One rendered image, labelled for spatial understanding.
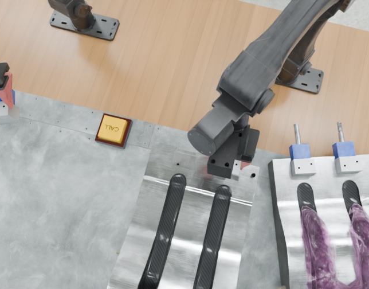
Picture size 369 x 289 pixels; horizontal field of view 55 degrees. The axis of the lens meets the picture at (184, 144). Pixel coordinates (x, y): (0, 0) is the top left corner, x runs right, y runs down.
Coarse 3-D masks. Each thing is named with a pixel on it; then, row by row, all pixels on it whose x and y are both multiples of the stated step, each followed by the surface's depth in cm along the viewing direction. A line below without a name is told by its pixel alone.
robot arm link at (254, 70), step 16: (304, 0) 55; (320, 0) 54; (336, 0) 57; (352, 0) 60; (288, 16) 55; (304, 16) 55; (272, 32) 55; (288, 32) 55; (304, 32) 56; (256, 48) 55; (272, 48) 55; (288, 48) 55; (240, 64) 56; (256, 64) 55; (272, 64) 55; (224, 80) 57; (240, 80) 55; (256, 80) 55; (272, 80) 55; (240, 96) 56; (256, 96) 55
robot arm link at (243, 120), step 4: (244, 116) 63; (248, 116) 64; (240, 120) 63; (244, 120) 64; (248, 120) 65; (236, 124) 64; (240, 124) 64; (244, 124) 65; (236, 128) 65; (240, 128) 65
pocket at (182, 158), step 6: (180, 150) 87; (174, 156) 87; (180, 156) 88; (186, 156) 88; (192, 156) 88; (174, 162) 87; (180, 162) 87; (186, 162) 87; (192, 162) 87; (186, 168) 87; (192, 168) 87
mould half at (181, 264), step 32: (160, 160) 85; (160, 192) 83; (192, 192) 83; (192, 224) 81; (128, 256) 77; (192, 256) 79; (224, 256) 79; (128, 288) 73; (160, 288) 74; (192, 288) 74; (224, 288) 75
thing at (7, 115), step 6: (6, 72) 87; (12, 90) 86; (0, 102) 82; (0, 108) 82; (6, 108) 82; (12, 108) 84; (18, 108) 87; (0, 114) 81; (6, 114) 81; (12, 114) 83; (18, 114) 87; (0, 120) 84; (6, 120) 85; (12, 120) 85; (18, 120) 86
